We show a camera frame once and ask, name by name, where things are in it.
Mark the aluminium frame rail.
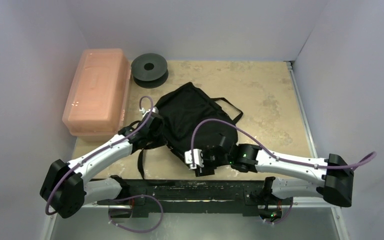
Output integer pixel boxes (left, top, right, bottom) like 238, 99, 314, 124
285, 61, 350, 240

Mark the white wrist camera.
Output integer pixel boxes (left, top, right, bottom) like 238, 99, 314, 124
184, 149, 204, 170
139, 107, 152, 117

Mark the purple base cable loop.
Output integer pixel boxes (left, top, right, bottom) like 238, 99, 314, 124
107, 193, 165, 234

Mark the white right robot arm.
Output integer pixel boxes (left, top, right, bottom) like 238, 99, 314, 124
184, 136, 354, 208

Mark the translucent pink storage box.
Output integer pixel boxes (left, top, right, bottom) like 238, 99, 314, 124
62, 48, 131, 142

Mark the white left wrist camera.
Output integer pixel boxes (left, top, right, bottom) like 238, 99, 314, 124
139, 107, 152, 117

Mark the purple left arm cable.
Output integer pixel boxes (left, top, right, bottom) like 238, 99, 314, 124
44, 96, 155, 216

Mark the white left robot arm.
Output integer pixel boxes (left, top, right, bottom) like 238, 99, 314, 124
39, 107, 163, 219

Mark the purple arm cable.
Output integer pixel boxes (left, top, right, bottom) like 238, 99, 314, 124
44, 96, 155, 216
190, 118, 378, 171

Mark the black filament spool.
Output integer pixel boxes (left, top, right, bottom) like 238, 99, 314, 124
131, 53, 169, 89

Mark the black student backpack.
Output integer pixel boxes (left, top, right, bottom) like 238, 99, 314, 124
145, 82, 244, 161

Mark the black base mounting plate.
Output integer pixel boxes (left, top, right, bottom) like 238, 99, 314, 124
97, 179, 292, 218

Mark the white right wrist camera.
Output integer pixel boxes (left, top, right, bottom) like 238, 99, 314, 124
184, 149, 204, 170

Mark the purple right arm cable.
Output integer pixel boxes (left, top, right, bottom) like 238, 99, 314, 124
190, 118, 378, 171

